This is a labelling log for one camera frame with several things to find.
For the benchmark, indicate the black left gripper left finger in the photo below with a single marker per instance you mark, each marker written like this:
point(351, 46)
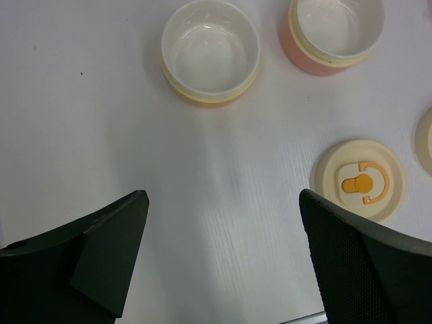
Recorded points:
point(76, 273)

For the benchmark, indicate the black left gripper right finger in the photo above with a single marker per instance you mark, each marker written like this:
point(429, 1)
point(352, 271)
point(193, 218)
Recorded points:
point(366, 272)

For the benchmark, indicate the orange lunch box bowl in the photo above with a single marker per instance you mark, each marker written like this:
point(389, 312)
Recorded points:
point(210, 52)

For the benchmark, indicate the pink lunch box bowl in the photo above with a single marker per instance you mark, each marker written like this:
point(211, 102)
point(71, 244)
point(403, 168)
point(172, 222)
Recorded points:
point(324, 38)

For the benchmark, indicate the aluminium front rail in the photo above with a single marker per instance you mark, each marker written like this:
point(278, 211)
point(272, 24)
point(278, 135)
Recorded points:
point(317, 318)

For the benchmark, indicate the cream lid orange handle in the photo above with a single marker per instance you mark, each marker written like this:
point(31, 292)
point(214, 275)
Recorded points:
point(362, 176)

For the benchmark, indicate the cream lid pink handle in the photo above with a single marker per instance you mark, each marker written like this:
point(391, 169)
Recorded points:
point(422, 142)

